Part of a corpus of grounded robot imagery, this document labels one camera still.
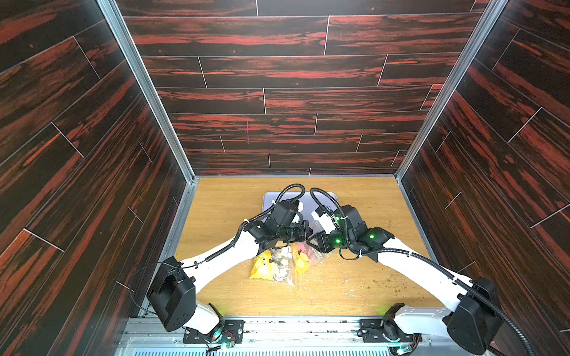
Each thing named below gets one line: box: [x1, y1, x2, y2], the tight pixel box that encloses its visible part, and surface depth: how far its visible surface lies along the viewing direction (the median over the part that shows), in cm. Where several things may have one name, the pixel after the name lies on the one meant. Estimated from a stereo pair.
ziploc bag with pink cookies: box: [290, 241, 330, 277], surface depth 86 cm
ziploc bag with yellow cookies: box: [249, 244, 298, 286], surface depth 86 cm
